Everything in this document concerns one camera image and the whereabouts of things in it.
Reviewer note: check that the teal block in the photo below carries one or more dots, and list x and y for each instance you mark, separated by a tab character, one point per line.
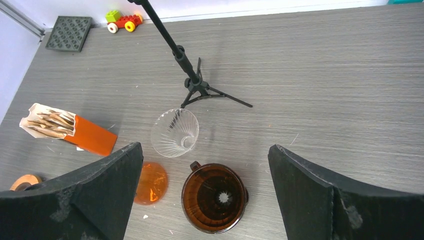
399	2

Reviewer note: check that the orange coffee filter box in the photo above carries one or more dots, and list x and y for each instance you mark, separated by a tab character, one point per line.
45	122

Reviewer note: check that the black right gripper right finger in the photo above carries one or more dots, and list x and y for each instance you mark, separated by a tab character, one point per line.
317	203

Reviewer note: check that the orange glass carafe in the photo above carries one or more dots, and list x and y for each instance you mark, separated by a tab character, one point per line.
152	184

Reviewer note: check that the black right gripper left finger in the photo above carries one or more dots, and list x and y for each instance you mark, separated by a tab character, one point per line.
93	202

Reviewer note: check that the wooden ring collar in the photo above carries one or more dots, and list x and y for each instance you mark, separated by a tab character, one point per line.
25	181

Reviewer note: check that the clear glass dripper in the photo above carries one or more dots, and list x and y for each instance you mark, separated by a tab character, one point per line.
175	133

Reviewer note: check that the black microphone tripod stand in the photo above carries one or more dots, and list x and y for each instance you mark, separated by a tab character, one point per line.
198	89

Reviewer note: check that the brown plastic dripper with handle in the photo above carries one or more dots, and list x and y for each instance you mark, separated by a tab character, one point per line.
213	197

